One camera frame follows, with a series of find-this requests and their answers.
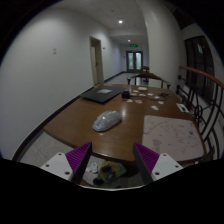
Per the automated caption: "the black railing with wooden handrail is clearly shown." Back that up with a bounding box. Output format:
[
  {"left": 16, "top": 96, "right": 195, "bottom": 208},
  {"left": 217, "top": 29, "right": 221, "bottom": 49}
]
[{"left": 175, "top": 64, "right": 224, "bottom": 161}]

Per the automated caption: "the dark framed window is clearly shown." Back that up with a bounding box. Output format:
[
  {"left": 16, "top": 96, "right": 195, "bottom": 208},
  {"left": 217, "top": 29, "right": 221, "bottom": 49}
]
[{"left": 184, "top": 35, "right": 216, "bottom": 104}]

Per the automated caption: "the yellow-green bag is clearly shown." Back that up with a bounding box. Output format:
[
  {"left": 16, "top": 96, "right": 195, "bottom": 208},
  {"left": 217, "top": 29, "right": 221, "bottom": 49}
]
[{"left": 98, "top": 160, "right": 128, "bottom": 183}]

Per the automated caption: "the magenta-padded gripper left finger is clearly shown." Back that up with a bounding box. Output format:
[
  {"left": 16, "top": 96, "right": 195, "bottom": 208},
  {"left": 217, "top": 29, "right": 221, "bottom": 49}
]
[{"left": 40, "top": 141, "right": 93, "bottom": 185}]

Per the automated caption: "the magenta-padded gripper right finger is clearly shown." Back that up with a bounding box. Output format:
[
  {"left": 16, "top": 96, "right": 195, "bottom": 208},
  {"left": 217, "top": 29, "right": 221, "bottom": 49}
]
[{"left": 132, "top": 142, "right": 184, "bottom": 185}]

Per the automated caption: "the glass double door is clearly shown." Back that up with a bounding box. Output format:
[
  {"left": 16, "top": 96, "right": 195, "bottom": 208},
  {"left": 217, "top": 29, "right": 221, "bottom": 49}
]
[{"left": 125, "top": 50, "right": 144, "bottom": 72}]

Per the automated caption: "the black closed laptop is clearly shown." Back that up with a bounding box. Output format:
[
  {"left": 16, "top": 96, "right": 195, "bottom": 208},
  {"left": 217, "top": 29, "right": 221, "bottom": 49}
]
[{"left": 80, "top": 85, "right": 125, "bottom": 104}]

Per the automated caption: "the small black box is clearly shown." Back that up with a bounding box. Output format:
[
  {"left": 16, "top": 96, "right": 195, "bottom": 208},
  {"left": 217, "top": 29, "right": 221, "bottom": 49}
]
[{"left": 121, "top": 89, "right": 132, "bottom": 99}]

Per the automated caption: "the wooden armchair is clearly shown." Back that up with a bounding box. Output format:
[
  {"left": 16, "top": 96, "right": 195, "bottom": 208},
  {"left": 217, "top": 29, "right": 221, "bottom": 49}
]
[{"left": 126, "top": 72, "right": 172, "bottom": 90}]

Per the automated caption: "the side door in wall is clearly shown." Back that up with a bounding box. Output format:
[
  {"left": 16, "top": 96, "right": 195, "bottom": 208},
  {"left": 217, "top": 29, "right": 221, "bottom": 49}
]
[{"left": 88, "top": 35, "right": 105, "bottom": 86}]

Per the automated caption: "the pale printed mouse pad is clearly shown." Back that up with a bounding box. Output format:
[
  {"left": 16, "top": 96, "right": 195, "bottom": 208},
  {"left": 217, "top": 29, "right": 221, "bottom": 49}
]
[{"left": 142, "top": 114, "right": 205, "bottom": 163}]

